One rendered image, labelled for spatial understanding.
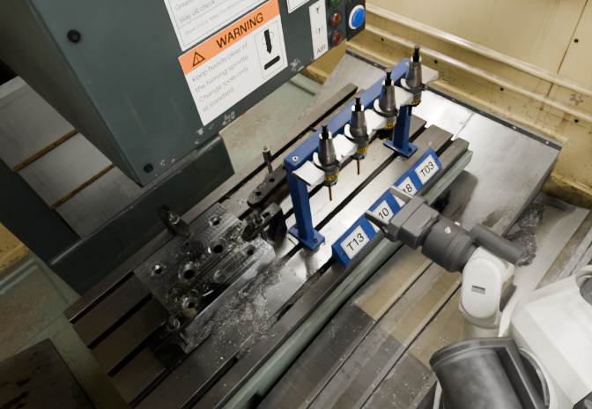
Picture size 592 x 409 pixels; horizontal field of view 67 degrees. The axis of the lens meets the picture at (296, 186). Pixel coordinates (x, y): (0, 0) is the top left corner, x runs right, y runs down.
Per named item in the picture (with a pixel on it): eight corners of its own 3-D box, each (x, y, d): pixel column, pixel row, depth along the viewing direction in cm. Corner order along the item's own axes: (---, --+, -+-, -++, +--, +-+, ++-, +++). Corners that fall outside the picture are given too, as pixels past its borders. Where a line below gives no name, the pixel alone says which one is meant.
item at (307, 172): (330, 175, 101) (330, 174, 100) (314, 190, 99) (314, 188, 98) (307, 161, 105) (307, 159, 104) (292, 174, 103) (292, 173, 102)
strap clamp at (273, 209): (287, 229, 130) (280, 198, 119) (254, 260, 125) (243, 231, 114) (279, 223, 132) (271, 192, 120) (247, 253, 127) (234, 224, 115)
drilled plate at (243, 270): (276, 256, 121) (272, 247, 117) (190, 336, 110) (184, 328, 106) (221, 211, 132) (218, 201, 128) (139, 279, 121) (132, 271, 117)
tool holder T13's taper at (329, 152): (326, 146, 105) (324, 125, 99) (340, 155, 102) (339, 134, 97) (313, 157, 103) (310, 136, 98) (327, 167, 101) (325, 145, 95)
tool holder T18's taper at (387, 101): (388, 96, 113) (389, 74, 108) (400, 105, 110) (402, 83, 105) (373, 103, 112) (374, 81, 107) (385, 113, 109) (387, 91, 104)
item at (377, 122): (390, 122, 110) (390, 119, 109) (377, 134, 108) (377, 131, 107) (367, 109, 113) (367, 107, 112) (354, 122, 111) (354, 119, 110)
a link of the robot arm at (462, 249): (450, 259, 96) (500, 292, 90) (432, 269, 87) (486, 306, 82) (477, 214, 92) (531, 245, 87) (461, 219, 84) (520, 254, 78)
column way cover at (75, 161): (203, 153, 154) (148, 15, 114) (81, 245, 135) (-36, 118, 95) (195, 146, 156) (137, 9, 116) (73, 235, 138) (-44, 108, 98)
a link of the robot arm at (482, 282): (477, 248, 90) (469, 312, 91) (464, 255, 82) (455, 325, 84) (513, 255, 86) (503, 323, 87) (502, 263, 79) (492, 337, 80)
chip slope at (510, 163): (537, 195, 161) (563, 145, 141) (423, 338, 134) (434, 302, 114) (347, 96, 206) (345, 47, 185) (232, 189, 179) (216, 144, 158)
